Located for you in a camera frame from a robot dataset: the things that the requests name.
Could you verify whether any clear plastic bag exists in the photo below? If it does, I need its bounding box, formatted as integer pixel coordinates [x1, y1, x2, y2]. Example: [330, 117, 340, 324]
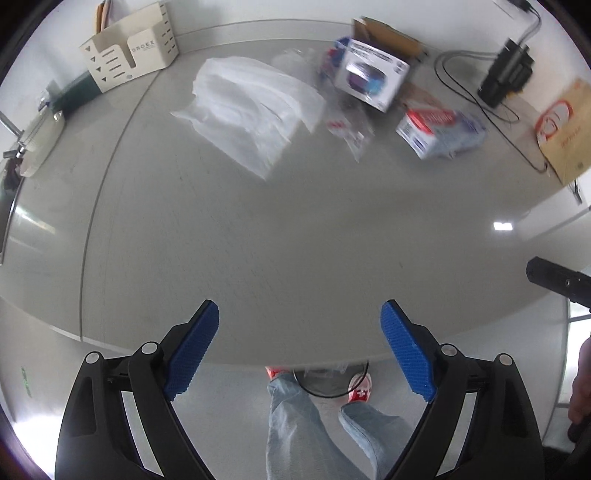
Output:
[171, 56, 325, 180]

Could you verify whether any person's right hand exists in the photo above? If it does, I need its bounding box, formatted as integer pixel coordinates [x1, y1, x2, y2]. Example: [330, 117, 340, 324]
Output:
[568, 338, 591, 425]

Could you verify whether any red sneaker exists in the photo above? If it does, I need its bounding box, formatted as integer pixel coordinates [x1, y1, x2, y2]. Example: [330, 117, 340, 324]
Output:
[348, 373, 373, 403]
[266, 366, 294, 380]

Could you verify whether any brown paper bag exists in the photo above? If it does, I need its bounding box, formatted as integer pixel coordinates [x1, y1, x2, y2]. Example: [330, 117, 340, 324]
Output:
[535, 78, 591, 185]

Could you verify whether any person's jeans leg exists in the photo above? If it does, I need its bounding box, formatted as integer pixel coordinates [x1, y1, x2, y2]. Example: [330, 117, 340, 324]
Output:
[266, 374, 413, 479]

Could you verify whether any red blue tissue box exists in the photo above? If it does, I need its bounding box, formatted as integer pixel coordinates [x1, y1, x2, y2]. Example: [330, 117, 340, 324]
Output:
[396, 100, 487, 160]

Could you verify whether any black insulated tumbler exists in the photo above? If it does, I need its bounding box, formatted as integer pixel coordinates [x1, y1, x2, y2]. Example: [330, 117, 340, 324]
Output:
[478, 39, 534, 108]

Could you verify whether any white blue product box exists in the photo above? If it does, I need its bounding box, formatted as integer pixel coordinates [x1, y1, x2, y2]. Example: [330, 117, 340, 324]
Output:
[334, 40, 411, 113]

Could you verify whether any chrome sink faucet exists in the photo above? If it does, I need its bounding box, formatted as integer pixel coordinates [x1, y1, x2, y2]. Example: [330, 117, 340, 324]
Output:
[0, 112, 26, 159]

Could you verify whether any blue plastic snack bag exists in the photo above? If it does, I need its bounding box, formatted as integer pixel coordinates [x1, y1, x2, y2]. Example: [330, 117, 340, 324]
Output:
[318, 36, 352, 89]

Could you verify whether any dark green sponge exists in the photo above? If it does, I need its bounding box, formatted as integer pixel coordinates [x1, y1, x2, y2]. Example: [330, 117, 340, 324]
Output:
[49, 72, 101, 116]

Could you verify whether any beige cardboard organizer box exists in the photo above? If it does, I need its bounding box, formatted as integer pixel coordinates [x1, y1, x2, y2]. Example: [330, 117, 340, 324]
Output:
[79, 2, 178, 93]

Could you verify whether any black power cable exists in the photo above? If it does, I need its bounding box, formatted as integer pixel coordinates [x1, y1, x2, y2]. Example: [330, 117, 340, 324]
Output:
[434, 0, 551, 175]

